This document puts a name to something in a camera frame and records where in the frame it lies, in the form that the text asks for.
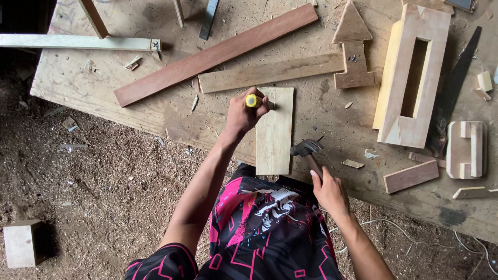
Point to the person's right hand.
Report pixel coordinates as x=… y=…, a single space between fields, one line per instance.
x=330 y=196

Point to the person's left hand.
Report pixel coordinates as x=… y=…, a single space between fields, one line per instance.
x=241 y=114

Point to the person's left fingers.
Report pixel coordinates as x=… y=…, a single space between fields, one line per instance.
x=264 y=111

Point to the pale wooden board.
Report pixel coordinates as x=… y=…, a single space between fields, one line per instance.
x=274 y=144

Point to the brown wooden plank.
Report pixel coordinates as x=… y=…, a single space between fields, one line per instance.
x=272 y=72

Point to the long reddish wooden plank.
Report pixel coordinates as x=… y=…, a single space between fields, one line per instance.
x=210 y=56

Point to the stepped wooden piece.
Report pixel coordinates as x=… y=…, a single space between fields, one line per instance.
x=355 y=72

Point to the flat wood chip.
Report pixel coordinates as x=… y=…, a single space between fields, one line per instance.
x=353 y=163

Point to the dark metal bar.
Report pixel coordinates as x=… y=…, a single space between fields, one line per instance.
x=208 y=21

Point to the triangular wooden piece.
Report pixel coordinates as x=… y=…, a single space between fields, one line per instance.
x=351 y=27

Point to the black and pink printed shirt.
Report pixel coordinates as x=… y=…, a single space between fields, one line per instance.
x=264 y=237

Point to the thin pale wooden slat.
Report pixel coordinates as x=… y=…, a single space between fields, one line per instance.
x=179 y=13

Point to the small splintered wood scrap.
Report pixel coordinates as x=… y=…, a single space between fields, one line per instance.
x=133 y=63

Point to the short reddish wooden piece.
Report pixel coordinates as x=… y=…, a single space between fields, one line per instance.
x=410 y=177

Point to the thin reddish wooden strip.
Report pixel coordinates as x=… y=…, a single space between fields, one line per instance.
x=422 y=158

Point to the dark handsaw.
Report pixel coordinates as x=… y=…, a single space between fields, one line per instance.
x=453 y=89

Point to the brown wooden slat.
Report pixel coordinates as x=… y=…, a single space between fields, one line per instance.
x=95 y=19

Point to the white painted wooden batten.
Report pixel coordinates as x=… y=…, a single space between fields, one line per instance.
x=77 y=42

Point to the small pale wooden blocks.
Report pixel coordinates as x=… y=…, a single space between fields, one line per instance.
x=484 y=82

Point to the pale wooden wedge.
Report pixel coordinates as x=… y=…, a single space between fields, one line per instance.
x=472 y=192

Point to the grey framed object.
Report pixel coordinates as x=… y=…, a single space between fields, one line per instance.
x=461 y=4

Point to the pale wooden block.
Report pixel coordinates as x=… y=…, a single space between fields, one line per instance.
x=19 y=245

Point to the wooden box frame with slot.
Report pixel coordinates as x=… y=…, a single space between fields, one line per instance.
x=393 y=116

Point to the small pale wooden frame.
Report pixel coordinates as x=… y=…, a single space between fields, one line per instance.
x=476 y=149

